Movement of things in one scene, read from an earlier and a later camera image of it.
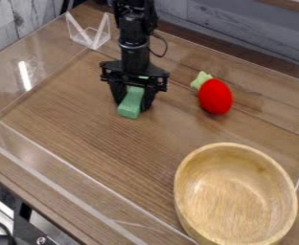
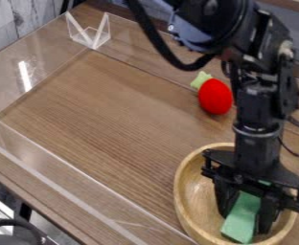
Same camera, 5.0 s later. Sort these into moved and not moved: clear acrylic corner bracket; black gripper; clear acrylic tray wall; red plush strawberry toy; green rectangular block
Moved: black gripper; green rectangular block
Not moved: clear acrylic corner bracket; clear acrylic tray wall; red plush strawberry toy
